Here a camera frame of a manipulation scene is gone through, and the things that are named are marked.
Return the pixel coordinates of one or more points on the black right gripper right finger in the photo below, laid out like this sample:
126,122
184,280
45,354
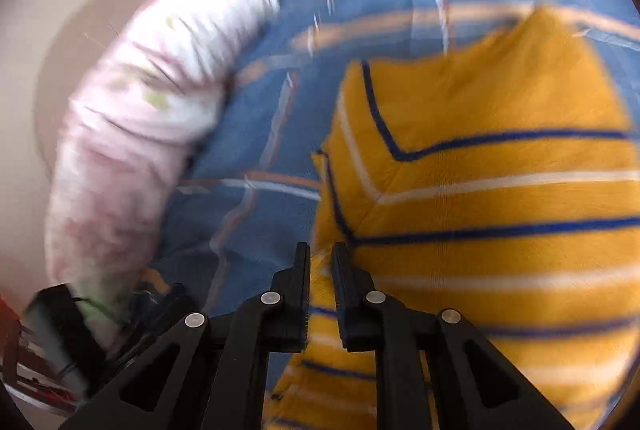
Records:
432,371

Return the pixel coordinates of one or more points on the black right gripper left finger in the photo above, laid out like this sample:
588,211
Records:
208,372

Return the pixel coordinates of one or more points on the yellow striped knit garment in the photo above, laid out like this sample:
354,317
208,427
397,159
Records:
500,180

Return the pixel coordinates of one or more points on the blue plaid bed cover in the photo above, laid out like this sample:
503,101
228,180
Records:
253,192

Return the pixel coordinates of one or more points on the pink floral quilt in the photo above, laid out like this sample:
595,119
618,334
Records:
127,133

